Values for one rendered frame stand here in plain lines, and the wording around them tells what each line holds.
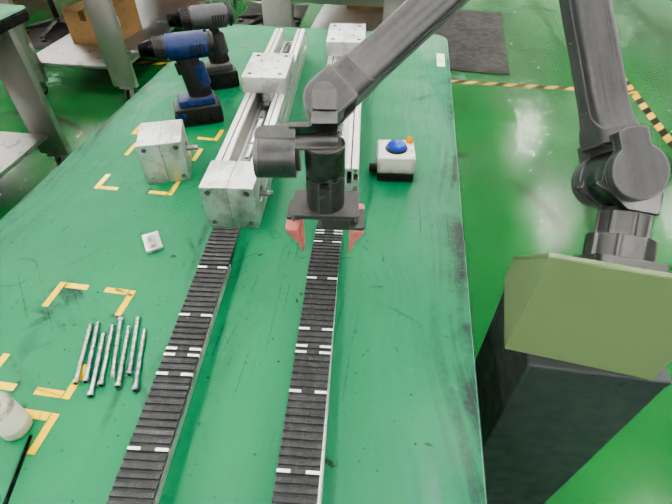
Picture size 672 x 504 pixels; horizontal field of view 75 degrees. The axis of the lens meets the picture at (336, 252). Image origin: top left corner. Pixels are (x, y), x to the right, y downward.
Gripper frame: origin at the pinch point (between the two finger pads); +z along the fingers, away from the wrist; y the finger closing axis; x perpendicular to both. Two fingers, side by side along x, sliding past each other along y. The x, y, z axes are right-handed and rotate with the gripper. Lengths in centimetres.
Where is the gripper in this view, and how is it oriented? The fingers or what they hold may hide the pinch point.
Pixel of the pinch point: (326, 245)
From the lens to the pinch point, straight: 74.5
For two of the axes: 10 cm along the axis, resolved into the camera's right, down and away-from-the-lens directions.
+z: 0.0, 7.1, 7.0
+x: -0.4, 7.0, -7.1
